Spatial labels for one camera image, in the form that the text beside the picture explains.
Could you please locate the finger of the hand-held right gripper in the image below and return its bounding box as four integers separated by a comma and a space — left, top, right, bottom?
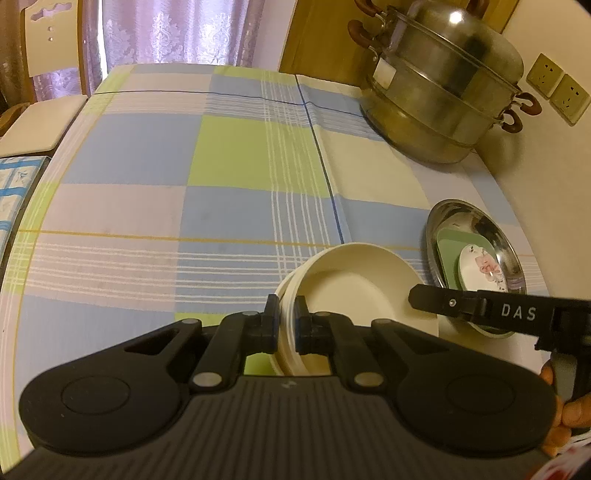
409, 283, 491, 325

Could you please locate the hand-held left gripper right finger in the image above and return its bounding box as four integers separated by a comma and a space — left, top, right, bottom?
294, 295, 445, 394

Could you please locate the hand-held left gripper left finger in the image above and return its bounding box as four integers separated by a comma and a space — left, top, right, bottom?
122, 293, 281, 394

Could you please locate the small white floral saucer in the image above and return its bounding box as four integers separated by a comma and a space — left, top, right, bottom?
458, 244, 509, 294

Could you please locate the green square plate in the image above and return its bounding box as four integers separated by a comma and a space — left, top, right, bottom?
436, 229, 514, 339

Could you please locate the cream plastic bowl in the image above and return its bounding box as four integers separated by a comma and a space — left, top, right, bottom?
274, 242, 440, 377

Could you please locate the large stainless steel plate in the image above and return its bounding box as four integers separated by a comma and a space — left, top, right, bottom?
426, 198, 528, 340

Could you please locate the person's right hand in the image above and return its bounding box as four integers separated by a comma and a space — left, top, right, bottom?
539, 360, 591, 459

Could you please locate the checked tablecloth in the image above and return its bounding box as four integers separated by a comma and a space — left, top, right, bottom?
0, 62, 557, 464

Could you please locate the stainless steel steamer pot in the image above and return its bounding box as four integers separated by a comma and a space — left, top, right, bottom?
347, 0, 544, 165

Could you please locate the wooden door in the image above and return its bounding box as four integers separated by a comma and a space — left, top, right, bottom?
277, 0, 491, 89

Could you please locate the blue white patterned cloth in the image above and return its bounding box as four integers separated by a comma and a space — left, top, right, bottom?
0, 155, 52, 261

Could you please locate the purple lace curtain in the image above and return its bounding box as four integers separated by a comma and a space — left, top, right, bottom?
0, 0, 267, 99

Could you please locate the cream wooden chair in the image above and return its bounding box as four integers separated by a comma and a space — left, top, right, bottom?
0, 0, 92, 158

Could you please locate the wall socket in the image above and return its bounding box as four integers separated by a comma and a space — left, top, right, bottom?
549, 74, 591, 127
526, 53, 565, 100

